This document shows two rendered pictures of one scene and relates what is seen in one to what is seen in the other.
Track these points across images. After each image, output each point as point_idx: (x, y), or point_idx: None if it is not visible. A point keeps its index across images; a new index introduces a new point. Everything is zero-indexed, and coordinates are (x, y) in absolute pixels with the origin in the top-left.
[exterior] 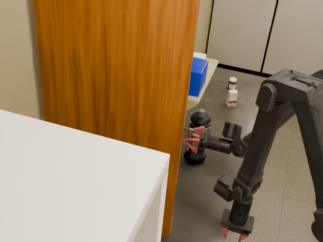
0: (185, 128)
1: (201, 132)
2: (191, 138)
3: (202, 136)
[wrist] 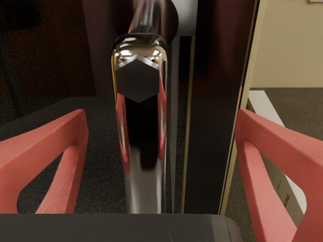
0: (129, 29)
1: (313, 240)
2: (34, 139)
3: (27, 240)
